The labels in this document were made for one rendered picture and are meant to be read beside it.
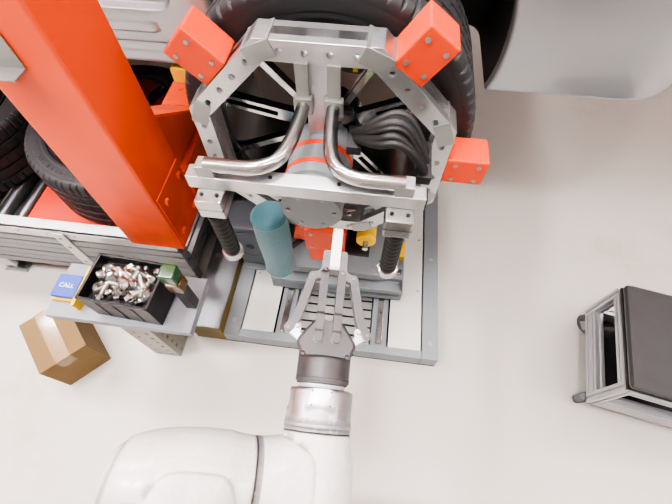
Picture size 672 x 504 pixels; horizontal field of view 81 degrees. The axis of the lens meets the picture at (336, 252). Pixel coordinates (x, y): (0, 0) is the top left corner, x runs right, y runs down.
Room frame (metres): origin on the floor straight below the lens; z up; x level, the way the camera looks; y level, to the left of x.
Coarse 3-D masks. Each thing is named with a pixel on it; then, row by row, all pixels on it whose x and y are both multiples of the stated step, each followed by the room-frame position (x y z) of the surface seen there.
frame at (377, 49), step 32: (256, 32) 0.65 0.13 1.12; (288, 32) 0.67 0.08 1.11; (320, 32) 0.66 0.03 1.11; (352, 32) 0.66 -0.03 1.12; (384, 32) 0.65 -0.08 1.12; (256, 64) 0.64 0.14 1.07; (320, 64) 0.62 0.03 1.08; (352, 64) 0.61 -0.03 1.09; (384, 64) 0.60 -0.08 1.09; (224, 96) 0.64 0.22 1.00; (416, 96) 0.60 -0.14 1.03; (224, 128) 0.70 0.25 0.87; (448, 128) 0.59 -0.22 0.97; (352, 224) 0.61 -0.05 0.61
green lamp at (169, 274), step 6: (162, 264) 0.46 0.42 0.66; (168, 264) 0.46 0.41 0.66; (162, 270) 0.44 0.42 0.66; (168, 270) 0.44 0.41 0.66; (174, 270) 0.44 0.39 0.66; (162, 276) 0.42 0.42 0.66; (168, 276) 0.42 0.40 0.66; (174, 276) 0.43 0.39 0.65; (162, 282) 0.42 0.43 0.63; (168, 282) 0.42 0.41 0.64; (174, 282) 0.42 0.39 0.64
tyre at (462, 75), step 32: (224, 0) 0.74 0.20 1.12; (256, 0) 0.72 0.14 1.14; (288, 0) 0.71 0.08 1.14; (320, 0) 0.70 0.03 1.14; (352, 0) 0.70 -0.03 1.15; (384, 0) 0.69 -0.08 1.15; (416, 0) 0.72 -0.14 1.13; (448, 0) 0.81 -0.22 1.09; (448, 64) 0.67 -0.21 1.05; (192, 96) 0.74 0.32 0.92; (448, 96) 0.67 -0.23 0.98
